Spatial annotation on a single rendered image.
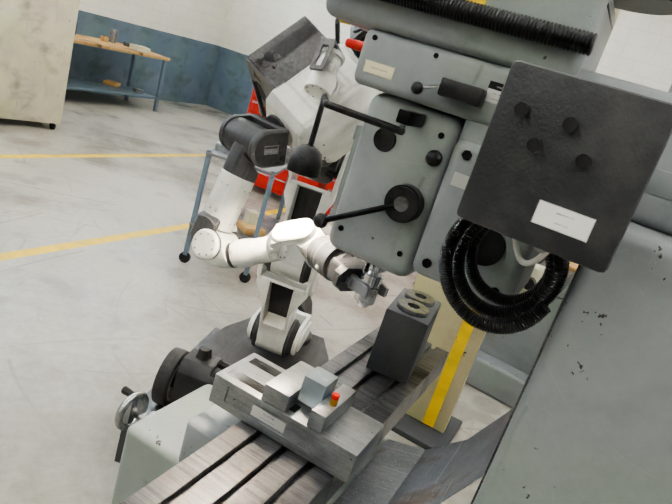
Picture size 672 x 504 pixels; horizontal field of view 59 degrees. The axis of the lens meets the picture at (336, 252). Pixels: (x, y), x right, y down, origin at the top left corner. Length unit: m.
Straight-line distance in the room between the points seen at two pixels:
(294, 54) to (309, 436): 0.94
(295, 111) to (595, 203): 0.92
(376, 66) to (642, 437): 0.74
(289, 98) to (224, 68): 11.18
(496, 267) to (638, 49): 9.27
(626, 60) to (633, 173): 9.47
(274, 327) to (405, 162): 1.13
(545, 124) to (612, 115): 0.07
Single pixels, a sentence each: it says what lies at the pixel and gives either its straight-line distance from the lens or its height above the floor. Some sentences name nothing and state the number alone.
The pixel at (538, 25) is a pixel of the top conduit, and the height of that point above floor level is 1.80.
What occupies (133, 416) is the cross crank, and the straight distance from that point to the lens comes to 1.79.
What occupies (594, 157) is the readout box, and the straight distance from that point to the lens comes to 0.78.
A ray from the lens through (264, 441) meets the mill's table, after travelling 1.29.
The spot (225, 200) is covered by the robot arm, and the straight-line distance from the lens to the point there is 1.52.
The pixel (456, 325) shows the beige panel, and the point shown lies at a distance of 3.09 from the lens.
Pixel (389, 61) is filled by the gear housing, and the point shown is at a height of 1.68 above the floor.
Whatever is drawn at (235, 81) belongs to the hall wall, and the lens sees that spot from 12.53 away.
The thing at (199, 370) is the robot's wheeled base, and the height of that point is 0.60.
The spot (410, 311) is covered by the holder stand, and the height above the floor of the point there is 1.10.
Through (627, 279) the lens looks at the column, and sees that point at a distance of 0.94.
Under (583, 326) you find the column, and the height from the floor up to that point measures 1.41.
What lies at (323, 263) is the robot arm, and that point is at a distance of 1.33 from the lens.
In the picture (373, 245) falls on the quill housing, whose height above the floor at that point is 1.35.
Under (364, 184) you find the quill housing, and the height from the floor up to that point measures 1.46.
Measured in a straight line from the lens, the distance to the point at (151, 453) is 1.56.
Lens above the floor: 1.66
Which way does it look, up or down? 17 degrees down
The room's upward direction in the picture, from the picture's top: 18 degrees clockwise
